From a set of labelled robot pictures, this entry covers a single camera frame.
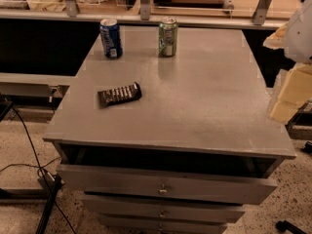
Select black tripod leg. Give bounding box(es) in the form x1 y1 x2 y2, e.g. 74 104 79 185
36 175 61 234

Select grey drawer cabinet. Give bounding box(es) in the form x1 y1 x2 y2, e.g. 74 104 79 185
42 25 297 234

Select blue soda can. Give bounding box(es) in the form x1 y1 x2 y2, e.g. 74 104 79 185
99 19 123 59

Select black floor cable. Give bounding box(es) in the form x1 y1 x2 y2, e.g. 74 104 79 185
0 105 78 234

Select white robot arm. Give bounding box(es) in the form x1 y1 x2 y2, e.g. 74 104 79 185
284 0 312 64

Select top grey drawer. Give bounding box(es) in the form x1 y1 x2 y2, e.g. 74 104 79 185
57 165 277 205

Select middle grey drawer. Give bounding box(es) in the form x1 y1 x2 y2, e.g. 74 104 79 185
82 195 245 223

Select green soda can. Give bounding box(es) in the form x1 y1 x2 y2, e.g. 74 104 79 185
159 17 177 57

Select bottom grey drawer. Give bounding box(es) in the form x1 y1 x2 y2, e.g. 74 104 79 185
97 214 227 234

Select grey drawer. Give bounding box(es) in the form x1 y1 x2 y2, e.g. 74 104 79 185
97 214 227 234
57 165 277 205
82 195 245 223

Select grey metal rail frame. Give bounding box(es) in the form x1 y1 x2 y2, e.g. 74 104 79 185
0 0 299 29

